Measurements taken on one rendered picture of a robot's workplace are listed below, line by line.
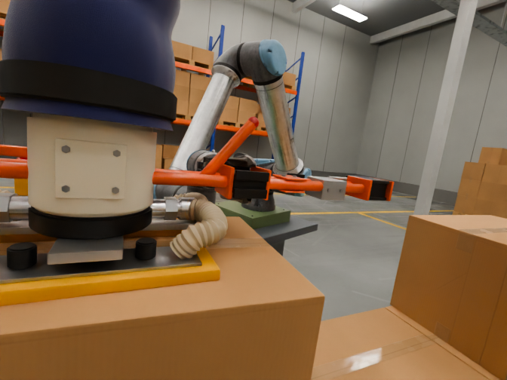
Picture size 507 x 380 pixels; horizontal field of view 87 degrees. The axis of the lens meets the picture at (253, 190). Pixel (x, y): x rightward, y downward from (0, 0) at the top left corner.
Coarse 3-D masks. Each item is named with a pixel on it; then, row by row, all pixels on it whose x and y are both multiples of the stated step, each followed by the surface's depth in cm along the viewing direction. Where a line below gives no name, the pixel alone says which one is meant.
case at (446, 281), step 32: (416, 224) 106; (448, 224) 100; (480, 224) 107; (416, 256) 106; (448, 256) 95; (480, 256) 86; (416, 288) 105; (448, 288) 95; (480, 288) 86; (416, 320) 104; (448, 320) 94; (480, 320) 86; (480, 352) 85
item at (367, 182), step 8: (352, 176) 68; (360, 176) 70; (368, 184) 64; (376, 184) 66; (384, 184) 67; (392, 184) 67; (368, 192) 64; (376, 192) 66; (384, 192) 68; (368, 200) 64; (376, 200) 66; (384, 200) 67
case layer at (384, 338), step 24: (384, 312) 109; (336, 336) 91; (360, 336) 93; (384, 336) 94; (408, 336) 96; (432, 336) 97; (336, 360) 81; (360, 360) 82; (384, 360) 83; (408, 360) 84; (432, 360) 85; (456, 360) 86
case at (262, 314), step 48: (240, 240) 57; (192, 288) 36; (240, 288) 38; (288, 288) 39; (0, 336) 25; (48, 336) 26; (96, 336) 28; (144, 336) 30; (192, 336) 32; (240, 336) 35; (288, 336) 38
